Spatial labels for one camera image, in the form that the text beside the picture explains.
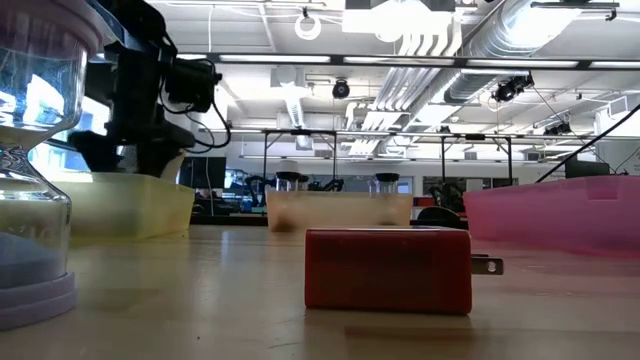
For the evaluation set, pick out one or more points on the black ceiling spotlight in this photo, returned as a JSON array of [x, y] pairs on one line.
[[507, 90], [341, 89], [560, 129]]

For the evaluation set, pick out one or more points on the black-capped hourglass red sand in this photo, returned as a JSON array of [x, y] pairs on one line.
[[287, 175]]

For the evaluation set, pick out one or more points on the yellow plastic bin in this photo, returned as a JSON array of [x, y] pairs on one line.
[[130, 210]]

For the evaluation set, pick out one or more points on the silver ventilation duct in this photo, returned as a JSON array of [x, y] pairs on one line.
[[465, 85]]

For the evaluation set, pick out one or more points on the large red wall charger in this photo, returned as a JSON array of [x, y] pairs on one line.
[[387, 270]]

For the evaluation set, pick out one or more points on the lilac-capped hourglass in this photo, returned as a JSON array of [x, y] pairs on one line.
[[30, 300]]

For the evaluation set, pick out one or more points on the black ceiling light rail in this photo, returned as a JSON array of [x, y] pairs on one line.
[[400, 60]]

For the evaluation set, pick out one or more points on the white lamp shade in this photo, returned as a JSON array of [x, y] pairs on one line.
[[288, 165]]

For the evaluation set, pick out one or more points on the black-capped hourglass blue sand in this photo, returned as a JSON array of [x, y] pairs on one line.
[[387, 177]]

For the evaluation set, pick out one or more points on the white cup black rim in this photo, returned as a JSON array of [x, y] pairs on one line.
[[175, 167]]

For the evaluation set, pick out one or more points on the black background robot arm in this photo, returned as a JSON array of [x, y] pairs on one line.
[[327, 186], [255, 184]]

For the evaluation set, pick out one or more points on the black background workbench frame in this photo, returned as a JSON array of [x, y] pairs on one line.
[[300, 131]]

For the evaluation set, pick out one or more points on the orange plastic bin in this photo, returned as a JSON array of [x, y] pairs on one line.
[[340, 210]]

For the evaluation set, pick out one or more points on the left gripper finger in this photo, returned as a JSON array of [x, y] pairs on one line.
[[160, 155], [97, 150]]

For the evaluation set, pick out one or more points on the black office chair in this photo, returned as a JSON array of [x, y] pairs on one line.
[[440, 216]]

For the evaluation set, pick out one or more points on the pink plastic bin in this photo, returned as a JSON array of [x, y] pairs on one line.
[[550, 215]]

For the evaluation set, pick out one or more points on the black monitor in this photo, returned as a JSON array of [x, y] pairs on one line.
[[587, 169], [202, 172]]

